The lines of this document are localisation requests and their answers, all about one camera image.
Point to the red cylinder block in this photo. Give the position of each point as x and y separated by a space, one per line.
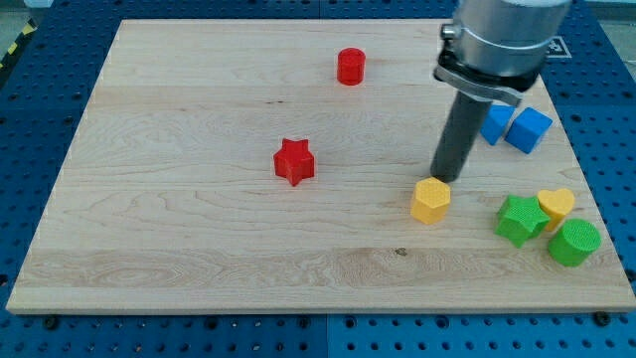
351 66

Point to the black bolt left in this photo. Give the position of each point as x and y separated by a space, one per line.
50 322

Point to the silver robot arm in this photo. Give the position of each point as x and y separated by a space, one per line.
493 50

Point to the wooden board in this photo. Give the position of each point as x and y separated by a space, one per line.
167 201

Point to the yellow heart block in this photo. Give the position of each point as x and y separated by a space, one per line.
557 204

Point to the blue cube block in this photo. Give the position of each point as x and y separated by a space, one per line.
528 129

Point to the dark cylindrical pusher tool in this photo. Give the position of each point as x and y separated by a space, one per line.
464 121

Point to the black bolt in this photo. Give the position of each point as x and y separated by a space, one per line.
50 322
601 318

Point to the red star block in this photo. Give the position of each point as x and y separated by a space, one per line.
294 161

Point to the green star block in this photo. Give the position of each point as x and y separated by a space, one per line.
520 219

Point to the black bolt right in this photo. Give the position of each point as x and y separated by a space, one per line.
601 318

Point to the yellow hexagon block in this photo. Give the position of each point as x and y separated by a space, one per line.
430 200

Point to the green cylinder block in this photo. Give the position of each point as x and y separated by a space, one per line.
574 242

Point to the blue triangle block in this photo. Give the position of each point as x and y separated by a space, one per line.
495 123

